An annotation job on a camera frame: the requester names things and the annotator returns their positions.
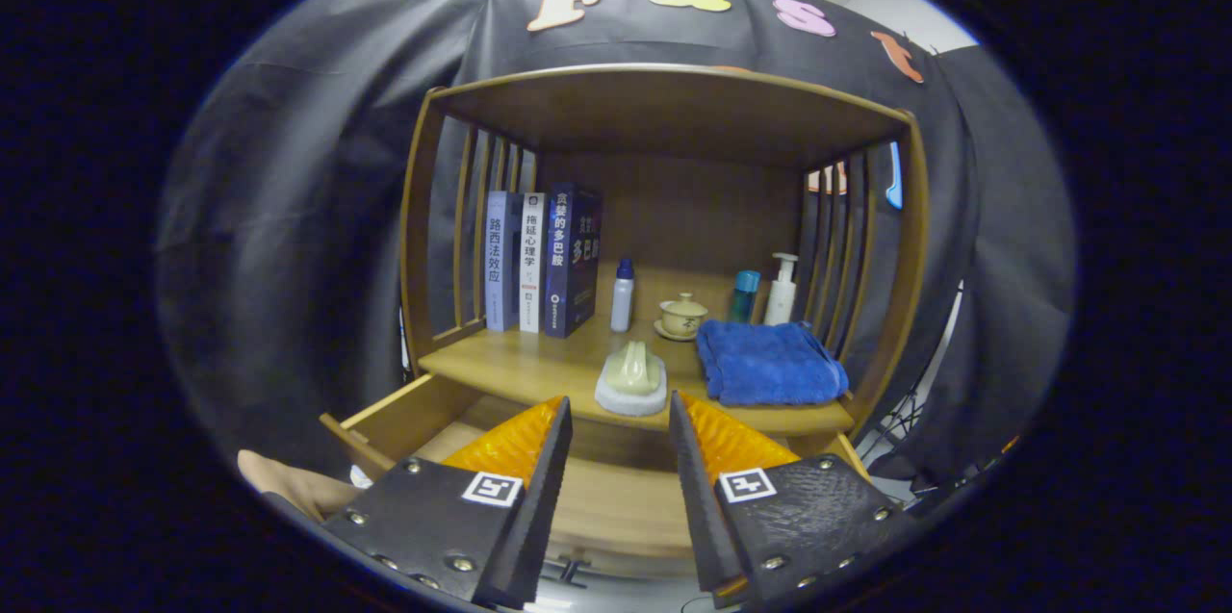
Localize person's leg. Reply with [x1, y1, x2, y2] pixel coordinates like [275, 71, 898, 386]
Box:
[238, 449, 362, 523]

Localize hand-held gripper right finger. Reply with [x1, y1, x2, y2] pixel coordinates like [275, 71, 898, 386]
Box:
[668, 390, 920, 609]

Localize dark blue book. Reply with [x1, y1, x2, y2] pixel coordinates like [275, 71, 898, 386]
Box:
[544, 183, 604, 339]

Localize white bottle with blue cap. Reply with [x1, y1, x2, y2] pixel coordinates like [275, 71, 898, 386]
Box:
[610, 258, 636, 333]

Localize teal bottle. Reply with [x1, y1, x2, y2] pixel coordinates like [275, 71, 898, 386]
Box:
[727, 270, 761, 325]

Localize wooden cabinet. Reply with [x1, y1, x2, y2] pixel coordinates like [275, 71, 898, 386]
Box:
[399, 64, 930, 595]

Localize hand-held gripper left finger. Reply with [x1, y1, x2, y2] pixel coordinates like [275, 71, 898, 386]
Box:
[322, 396, 575, 609]

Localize wooden countertop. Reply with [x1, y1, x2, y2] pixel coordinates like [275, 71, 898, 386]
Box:
[419, 315, 856, 436]

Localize black backdrop cloth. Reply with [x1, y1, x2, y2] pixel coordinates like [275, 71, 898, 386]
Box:
[159, 0, 1077, 498]

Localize light blue book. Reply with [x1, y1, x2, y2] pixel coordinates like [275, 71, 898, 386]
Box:
[484, 191, 526, 333]

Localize white pump bottle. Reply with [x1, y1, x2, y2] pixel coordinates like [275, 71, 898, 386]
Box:
[763, 252, 800, 326]

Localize white book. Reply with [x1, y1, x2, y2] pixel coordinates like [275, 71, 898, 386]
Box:
[519, 192, 548, 334]

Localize cream lidded teacup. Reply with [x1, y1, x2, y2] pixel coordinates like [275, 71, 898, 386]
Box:
[654, 293, 709, 343]

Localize folded blue towel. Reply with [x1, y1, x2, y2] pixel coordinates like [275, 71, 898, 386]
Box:
[695, 319, 850, 407]

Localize metal backdrop stand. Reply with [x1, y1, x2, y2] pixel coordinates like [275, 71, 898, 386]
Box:
[857, 281, 965, 474]

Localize wooden drawer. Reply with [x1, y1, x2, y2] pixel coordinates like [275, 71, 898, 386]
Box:
[320, 372, 867, 561]

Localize wooden cabinet door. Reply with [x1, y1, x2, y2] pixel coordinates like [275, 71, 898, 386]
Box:
[575, 550, 699, 600]
[541, 550, 577, 595]

